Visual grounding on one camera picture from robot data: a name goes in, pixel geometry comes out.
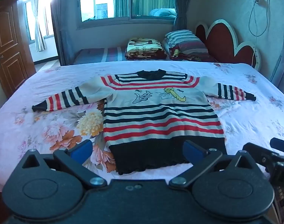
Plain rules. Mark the blue bedding bundle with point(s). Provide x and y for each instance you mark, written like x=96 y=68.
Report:
x=161 y=12

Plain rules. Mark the brown wooden door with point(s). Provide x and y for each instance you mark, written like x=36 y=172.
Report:
x=10 y=49

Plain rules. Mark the striped knit sweater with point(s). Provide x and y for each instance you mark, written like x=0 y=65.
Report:
x=160 y=112

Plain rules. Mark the white sheer curtain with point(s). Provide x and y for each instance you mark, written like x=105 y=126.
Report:
x=39 y=21

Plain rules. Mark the window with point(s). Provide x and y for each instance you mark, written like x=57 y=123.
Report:
x=123 y=0

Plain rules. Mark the floral bed sheet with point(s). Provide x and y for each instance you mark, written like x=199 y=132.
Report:
x=32 y=93

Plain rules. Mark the red printed cloth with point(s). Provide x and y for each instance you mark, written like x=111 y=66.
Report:
x=182 y=54

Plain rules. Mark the folded printed blanket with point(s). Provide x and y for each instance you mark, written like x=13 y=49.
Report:
x=144 y=49

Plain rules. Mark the red heart-shaped headboard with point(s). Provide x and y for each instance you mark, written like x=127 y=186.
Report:
x=226 y=42

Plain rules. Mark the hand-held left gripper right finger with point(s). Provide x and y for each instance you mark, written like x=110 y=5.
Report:
x=193 y=149

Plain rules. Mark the striped bed mattress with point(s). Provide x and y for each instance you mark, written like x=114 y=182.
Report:
x=97 y=54

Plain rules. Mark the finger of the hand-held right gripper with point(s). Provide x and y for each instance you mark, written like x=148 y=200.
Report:
x=257 y=152
x=280 y=144

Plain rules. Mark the striped pillow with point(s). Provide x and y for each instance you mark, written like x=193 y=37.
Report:
x=185 y=42

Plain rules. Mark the blue curtain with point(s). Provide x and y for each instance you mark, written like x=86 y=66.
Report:
x=180 y=4
x=62 y=23

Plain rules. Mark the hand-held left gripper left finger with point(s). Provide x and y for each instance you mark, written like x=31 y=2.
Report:
x=82 y=149

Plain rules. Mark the wall socket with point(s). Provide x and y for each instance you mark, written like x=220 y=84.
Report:
x=257 y=0

